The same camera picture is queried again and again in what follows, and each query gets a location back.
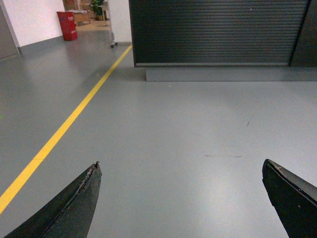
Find red bin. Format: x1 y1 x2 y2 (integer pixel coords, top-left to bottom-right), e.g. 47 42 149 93
57 11 78 41

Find white wheeled stand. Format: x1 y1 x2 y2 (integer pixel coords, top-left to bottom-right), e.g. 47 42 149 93
107 0 118 49

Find dark slatted checkout counter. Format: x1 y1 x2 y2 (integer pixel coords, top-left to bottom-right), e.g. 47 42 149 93
129 0 317 82

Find cardboard boxes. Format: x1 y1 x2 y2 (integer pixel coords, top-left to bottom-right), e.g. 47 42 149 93
62 0 91 26

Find green potted plant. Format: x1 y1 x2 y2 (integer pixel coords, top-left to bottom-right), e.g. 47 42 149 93
90 0 104 20

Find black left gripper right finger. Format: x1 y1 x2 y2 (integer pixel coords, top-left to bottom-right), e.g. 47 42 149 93
262 159 317 238

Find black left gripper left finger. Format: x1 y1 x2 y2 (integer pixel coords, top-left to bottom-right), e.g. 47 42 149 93
6 161 102 238

